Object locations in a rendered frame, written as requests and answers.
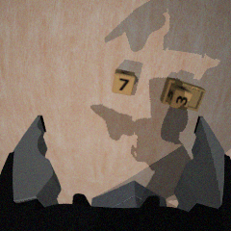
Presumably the tan wooden number cube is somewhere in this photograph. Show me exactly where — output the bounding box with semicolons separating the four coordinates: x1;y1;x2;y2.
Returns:
167;83;193;111
112;69;136;95

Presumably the brown wooden tray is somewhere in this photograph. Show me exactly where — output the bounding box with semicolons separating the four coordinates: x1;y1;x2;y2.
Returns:
160;77;206;112

